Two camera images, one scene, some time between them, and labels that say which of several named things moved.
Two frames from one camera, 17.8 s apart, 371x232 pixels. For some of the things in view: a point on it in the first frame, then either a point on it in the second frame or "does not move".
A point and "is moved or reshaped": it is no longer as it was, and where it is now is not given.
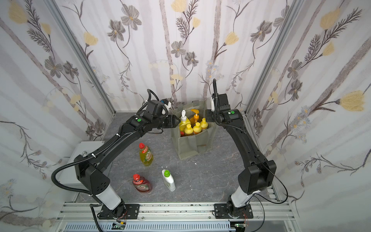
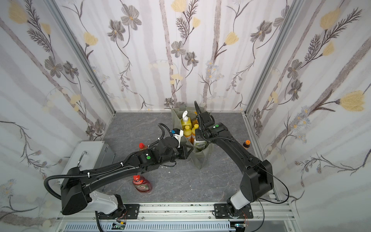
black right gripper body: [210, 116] -> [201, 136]
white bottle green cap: [168, 180] -> [200, 145]
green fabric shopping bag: [192, 145] is moved or reshaped
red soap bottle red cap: [141, 184] does not move
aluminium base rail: [275, 217] does not move
